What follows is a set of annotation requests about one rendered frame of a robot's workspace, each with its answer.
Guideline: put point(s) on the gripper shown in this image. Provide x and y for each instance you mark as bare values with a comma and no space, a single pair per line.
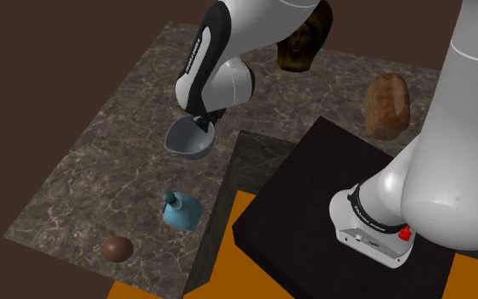
210,117

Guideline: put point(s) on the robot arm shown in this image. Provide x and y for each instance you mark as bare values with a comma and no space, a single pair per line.
449,157

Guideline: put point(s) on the grey bowl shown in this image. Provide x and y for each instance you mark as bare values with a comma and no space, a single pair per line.
189,141

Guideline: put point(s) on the blue soap dispenser bottle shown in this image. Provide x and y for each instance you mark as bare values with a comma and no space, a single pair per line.
184,211

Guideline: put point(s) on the dark bust figure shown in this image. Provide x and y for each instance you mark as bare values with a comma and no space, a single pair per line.
302,45

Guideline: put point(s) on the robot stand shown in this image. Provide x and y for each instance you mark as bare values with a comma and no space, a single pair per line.
304,215

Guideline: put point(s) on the brown egg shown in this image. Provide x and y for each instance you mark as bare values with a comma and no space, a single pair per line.
117,249

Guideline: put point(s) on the brown bread loaf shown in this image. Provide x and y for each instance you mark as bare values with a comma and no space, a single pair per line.
386,106

